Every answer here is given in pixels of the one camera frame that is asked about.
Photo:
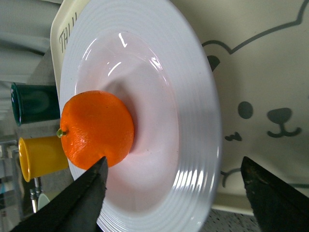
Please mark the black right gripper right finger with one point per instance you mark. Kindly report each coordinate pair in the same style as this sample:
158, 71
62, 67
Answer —
277, 206

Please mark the orange fruit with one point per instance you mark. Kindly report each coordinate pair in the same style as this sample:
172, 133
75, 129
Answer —
95, 124

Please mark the cream bear tray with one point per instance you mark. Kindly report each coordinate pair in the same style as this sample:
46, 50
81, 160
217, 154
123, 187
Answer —
258, 52

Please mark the dark green cup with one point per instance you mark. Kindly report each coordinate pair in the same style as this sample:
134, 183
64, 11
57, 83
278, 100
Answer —
34, 103

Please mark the yellow cup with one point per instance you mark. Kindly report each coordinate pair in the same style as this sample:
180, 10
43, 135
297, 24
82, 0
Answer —
41, 156

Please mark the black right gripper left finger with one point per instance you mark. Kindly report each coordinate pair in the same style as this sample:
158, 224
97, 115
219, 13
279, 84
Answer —
76, 208

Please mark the white ridged plate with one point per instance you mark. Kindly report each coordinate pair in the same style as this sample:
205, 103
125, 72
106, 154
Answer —
146, 53

